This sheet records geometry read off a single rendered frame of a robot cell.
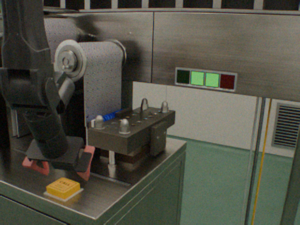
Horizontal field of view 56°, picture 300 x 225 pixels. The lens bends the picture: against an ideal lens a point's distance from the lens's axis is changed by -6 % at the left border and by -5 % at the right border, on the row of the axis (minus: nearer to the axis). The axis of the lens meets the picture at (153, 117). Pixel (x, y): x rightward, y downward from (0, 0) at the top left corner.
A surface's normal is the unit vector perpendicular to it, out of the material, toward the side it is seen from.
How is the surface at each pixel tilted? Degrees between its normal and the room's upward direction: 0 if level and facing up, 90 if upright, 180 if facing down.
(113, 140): 90
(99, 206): 0
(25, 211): 90
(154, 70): 90
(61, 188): 0
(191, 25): 90
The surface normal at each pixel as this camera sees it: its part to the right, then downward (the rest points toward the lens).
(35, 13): 0.98, 0.09
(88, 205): 0.04, -0.96
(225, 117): -0.44, 0.23
